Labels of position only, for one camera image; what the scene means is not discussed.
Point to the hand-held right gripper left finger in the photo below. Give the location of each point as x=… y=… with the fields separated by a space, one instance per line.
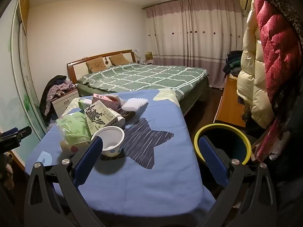
x=87 y=160

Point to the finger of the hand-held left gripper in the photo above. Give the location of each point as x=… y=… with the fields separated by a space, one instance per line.
x=11 y=134

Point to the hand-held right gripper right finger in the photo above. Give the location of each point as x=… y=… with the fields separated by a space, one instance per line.
x=210 y=156

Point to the yellow rim bin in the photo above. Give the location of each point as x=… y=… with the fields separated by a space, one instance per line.
x=234 y=146

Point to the green packet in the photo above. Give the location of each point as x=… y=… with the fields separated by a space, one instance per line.
x=73 y=127

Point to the leaf print carton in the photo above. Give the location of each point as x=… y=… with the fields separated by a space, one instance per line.
x=101 y=115

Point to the brown box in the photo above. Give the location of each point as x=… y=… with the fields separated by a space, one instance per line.
x=127 y=115

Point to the pink box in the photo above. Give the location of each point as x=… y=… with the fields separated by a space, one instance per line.
x=104 y=98

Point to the white foam net sleeve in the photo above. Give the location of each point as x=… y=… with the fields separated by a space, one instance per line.
x=135 y=104

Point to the sliding door wardrobe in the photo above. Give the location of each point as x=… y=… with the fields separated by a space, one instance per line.
x=21 y=87

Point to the wooden dresser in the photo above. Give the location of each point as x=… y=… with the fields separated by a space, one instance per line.
x=230 y=104

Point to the blue star blanket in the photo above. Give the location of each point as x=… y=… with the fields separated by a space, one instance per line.
x=153 y=177

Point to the white nightstand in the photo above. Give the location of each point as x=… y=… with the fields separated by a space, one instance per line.
x=64 y=101

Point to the pink plastic bag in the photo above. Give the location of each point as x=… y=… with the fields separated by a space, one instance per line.
x=269 y=137

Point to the cream puffer jacket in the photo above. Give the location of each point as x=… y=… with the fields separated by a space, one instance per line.
x=258 y=87

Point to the dark clothes pile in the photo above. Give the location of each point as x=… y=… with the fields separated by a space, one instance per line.
x=233 y=62

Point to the brown pillow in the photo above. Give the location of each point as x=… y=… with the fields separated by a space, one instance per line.
x=118 y=59
x=95 y=65

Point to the green checked quilt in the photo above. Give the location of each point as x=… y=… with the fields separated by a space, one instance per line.
x=146 y=75

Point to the tissue box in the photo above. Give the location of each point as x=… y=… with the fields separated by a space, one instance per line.
x=148 y=56

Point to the pink and white curtain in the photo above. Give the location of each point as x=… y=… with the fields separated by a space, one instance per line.
x=189 y=40

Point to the red puffer jacket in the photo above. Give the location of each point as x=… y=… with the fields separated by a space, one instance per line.
x=279 y=52

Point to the air conditioner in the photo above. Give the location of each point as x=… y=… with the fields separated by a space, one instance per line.
x=245 y=1

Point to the leopard print garment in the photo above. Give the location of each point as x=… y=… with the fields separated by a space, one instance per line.
x=291 y=16

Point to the wooden bed frame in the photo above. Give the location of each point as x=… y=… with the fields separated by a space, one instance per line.
x=75 y=66

